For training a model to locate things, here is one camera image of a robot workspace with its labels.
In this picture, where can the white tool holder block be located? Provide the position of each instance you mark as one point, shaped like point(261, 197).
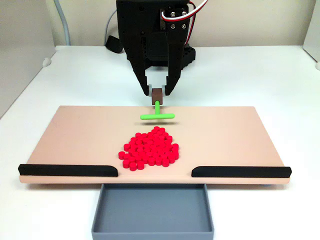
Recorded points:
point(156, 80)

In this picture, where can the red granule pile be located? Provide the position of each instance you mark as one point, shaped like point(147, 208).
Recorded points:
point(150, 150)

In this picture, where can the grey shallow container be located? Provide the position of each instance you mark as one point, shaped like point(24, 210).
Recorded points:
point(152, 210)

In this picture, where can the black rounded clamp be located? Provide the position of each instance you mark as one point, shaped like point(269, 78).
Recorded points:
point(113, 45)

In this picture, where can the beige flat board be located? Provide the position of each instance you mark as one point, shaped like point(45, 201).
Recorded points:
point(75, 137)

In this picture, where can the small white wall fitting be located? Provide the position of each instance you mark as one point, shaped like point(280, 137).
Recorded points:
point(317, 66)
point(46, 62)

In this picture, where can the black edge rail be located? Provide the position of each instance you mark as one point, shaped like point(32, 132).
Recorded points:
point(67, 170)
point(240, 172)

